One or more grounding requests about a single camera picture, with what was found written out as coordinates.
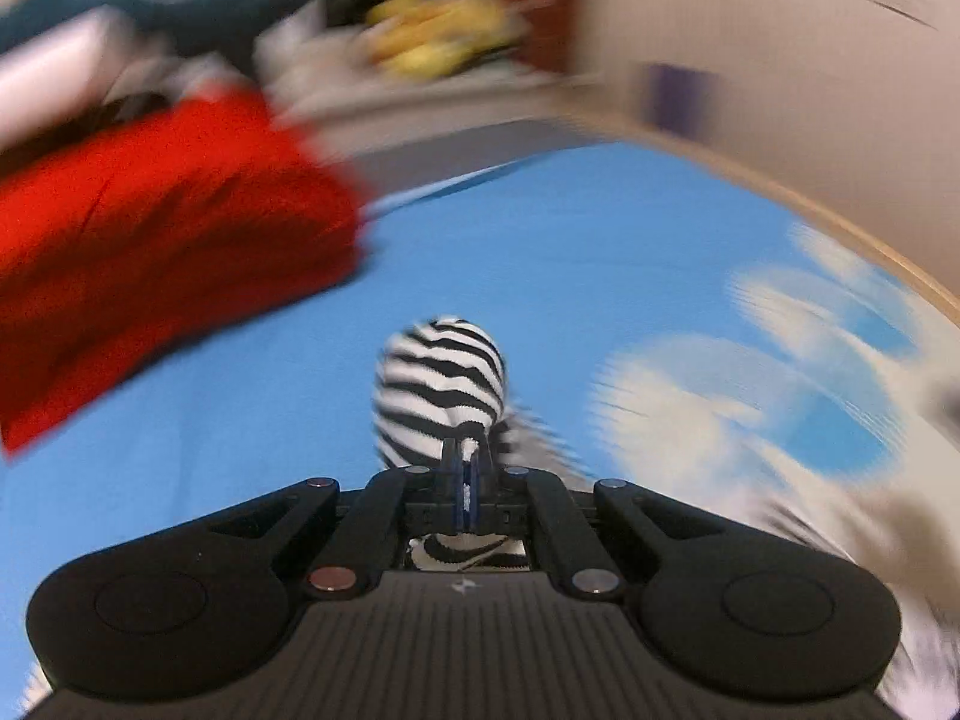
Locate wooden bed frame edge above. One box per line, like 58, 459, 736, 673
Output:
560, 107, 958, 325

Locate dark red bag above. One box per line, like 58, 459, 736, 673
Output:
505, 0, 584, 76

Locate purple box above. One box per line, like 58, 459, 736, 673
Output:
643, 64, 716, 142

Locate black white striped hooded garment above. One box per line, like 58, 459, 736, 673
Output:
371, 315, 602, 575

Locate yellow plush toys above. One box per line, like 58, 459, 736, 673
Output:
355, 0, 527, 82

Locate blue white patterned bedsheet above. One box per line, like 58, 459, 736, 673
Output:
2, 143, 958, 718

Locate red folded blanket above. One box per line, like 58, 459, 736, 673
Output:
2, 86, 364, 454

